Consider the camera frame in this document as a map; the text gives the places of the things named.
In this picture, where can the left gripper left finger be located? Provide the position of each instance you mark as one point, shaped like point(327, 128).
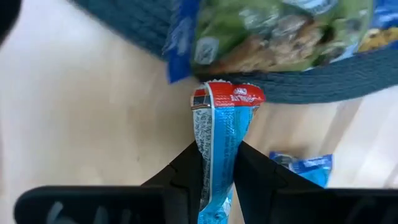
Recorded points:
point(124, 205)

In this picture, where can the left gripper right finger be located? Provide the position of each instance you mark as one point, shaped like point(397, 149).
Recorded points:
point(311, 208)

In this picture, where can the blue granola bar red ends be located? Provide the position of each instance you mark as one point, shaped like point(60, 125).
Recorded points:
point(311, 171)
point(222, 133)

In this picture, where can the blue and green granola bar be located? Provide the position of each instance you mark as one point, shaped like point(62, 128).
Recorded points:
point(264, 37)

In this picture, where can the round dark woven placemat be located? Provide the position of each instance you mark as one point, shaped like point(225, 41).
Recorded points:
point(133, 21)

